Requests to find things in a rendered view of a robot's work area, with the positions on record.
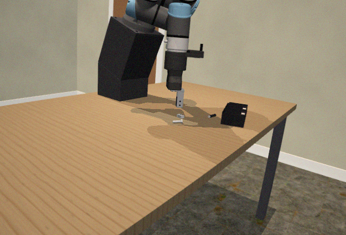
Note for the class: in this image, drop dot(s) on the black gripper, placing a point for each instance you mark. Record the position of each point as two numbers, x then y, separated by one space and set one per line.
175 63

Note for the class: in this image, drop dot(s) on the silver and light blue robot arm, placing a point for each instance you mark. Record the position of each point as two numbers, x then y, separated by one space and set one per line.
145 15

